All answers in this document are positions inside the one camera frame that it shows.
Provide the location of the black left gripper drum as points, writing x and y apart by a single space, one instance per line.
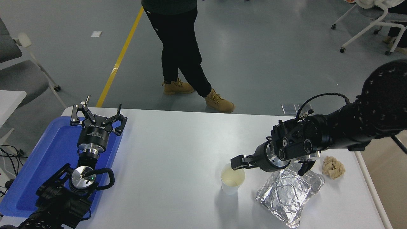
93 134

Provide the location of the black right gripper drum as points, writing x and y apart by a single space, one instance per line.
262 157

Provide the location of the white paper cup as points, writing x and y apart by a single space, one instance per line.
232 186

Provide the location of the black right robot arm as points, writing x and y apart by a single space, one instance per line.
349 127

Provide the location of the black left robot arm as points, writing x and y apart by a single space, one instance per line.
55 203

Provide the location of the crumpled foil tray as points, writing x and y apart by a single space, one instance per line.
286 197

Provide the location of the blue plastic tray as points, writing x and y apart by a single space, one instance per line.
47 159

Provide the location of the metal floor plate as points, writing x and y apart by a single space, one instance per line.
308 106
288 109

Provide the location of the crumpled tan paper ball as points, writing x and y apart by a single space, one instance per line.
333 168

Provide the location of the small white side table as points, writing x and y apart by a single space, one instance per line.
9 101

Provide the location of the walking person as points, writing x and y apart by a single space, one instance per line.
178 47

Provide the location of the large pale bin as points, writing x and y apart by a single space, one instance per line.
388 190

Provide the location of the white wheeled chair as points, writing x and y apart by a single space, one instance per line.
375 19

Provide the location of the seated person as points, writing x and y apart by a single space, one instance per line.
396 31

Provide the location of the grey chair with white frame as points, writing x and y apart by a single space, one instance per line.
19 76

